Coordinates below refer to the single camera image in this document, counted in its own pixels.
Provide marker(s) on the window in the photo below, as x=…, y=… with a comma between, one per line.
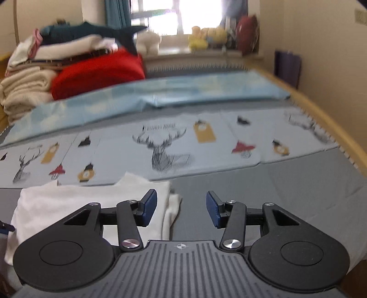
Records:
x=176, y=17

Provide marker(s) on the red folded blanket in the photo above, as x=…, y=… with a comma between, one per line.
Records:
x=97, y=73

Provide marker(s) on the teal curtain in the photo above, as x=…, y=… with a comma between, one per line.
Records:
x=118, y=13

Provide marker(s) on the white t-shirt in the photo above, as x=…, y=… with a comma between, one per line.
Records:
x=41, y=206

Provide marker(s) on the purple bag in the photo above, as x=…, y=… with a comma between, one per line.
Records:
x=287, y=67

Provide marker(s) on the yellow plush toy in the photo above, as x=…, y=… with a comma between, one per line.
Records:
x=202, y=39

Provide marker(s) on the wooden bed frame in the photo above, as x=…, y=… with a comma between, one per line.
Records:
x=347, y=144

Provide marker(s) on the dark teal shark plush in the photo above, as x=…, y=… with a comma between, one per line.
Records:
x=58, y=34

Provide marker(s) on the white folded clothes stack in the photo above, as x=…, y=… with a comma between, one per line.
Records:
x=32, y=50

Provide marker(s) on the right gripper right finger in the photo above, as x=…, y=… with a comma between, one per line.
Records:
x=280, y=248

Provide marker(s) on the deer print pale blue sheet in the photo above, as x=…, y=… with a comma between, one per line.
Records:
x=165, y=147

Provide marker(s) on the white plush toy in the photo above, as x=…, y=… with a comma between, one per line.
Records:
x=148, y=43

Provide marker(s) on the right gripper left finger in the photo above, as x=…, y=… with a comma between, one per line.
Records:
x=82, y=247

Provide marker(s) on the dark red plush toy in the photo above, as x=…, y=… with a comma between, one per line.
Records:
x=247, y=35

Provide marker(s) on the cream folded blanket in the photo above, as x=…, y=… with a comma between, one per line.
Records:
x=25, y=90

